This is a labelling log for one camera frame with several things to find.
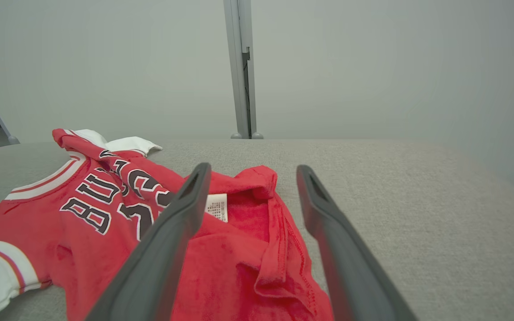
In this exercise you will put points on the grey metal partition post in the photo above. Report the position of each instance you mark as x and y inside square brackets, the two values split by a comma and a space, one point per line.
[239, 67]

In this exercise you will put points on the grey cylindrical post foot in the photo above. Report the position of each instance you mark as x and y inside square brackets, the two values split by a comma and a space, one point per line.
[236, 135]
[257, 135]

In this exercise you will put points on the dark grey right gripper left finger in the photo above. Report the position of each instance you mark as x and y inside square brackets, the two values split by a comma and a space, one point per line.
[159, 258]

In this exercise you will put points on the red basketball jersey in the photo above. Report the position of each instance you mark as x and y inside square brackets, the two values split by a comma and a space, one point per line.
[83, 240]

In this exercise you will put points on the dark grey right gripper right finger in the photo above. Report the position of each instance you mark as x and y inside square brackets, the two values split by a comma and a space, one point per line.
[350, 267]

